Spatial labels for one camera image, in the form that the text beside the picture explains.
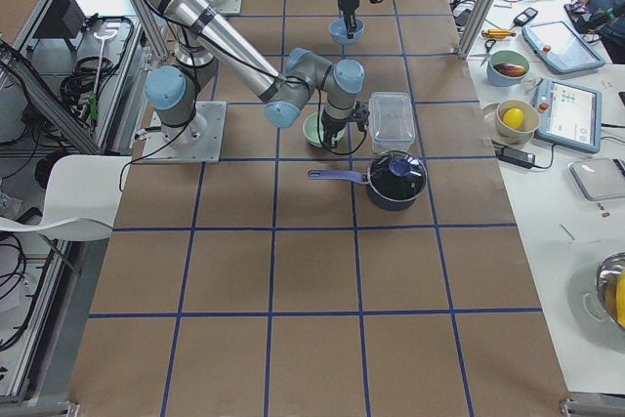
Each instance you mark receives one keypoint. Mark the aluminium frame post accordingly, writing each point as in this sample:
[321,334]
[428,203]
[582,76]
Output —
[483,2]

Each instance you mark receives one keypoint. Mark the bowl with red fruit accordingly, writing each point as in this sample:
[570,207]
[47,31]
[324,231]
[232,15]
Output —
[506,68]

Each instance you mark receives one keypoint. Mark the teach pendant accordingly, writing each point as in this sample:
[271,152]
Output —
[559,46]
[569,115]

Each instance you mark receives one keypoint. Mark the black power adapter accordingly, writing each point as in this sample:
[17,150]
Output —
[515,156]

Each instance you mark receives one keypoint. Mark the dark blue saucepan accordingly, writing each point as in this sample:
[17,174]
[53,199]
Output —
[393,179]

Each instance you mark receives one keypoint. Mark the teach pendant near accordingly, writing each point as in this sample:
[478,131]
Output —
[569,115]

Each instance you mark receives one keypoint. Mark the bowl with lemon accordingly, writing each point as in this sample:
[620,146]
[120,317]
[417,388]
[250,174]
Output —
[516,120]

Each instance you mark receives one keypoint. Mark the white chair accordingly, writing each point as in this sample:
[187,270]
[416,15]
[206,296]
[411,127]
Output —
[81,199]

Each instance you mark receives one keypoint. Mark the orange handled tool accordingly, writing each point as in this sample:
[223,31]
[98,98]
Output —
[497,34]

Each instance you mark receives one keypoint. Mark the scissors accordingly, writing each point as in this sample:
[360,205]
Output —
[488,46]

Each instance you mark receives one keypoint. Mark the blue bowl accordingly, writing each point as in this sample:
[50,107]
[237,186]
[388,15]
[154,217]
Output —
[338,34]

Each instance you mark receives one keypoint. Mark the green bowl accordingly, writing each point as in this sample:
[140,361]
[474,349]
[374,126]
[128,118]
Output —
[313,129]

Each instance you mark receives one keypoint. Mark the steel bowl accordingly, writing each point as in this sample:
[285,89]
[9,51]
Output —
[605,303]

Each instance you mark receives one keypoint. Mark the clear plastic container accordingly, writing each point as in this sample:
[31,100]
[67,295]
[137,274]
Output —
[391,121]

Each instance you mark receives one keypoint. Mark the teach pendant far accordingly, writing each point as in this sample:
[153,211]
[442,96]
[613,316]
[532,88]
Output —
[559,46]

